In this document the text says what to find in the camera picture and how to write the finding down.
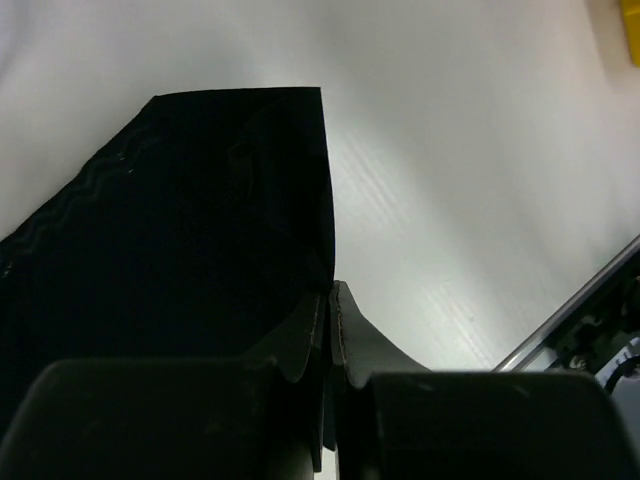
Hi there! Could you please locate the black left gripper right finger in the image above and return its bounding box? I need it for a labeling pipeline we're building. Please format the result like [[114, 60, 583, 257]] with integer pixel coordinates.
[[328, 281, 639, 479]]

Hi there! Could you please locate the black bra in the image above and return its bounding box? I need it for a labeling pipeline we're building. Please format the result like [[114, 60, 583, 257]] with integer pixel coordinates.
[[1, 87, 335, 425]]

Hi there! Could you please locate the yellow plastic bin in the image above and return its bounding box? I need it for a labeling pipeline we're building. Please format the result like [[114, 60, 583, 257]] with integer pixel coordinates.
[[620, 0, 640, 67]]

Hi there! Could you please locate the aluminium front rail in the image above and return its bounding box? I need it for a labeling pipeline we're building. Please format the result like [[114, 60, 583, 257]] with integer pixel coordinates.
[[495, 238, 639, 371]]

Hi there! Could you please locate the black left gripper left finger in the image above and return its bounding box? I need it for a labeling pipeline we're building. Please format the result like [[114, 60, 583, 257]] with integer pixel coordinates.
[[1, 295, 326, 479]]

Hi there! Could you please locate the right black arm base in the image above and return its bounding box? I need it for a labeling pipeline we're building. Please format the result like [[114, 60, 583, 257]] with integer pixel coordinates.
[[550, 270, 639, 375]]

